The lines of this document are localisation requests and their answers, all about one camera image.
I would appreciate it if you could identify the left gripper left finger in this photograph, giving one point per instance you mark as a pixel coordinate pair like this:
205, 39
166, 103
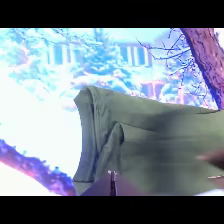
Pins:
101, 188

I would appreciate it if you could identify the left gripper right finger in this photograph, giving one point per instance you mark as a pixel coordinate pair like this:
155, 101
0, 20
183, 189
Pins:
125, 188

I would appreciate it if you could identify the green T-shirt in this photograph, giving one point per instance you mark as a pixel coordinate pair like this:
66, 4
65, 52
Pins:
160, 140

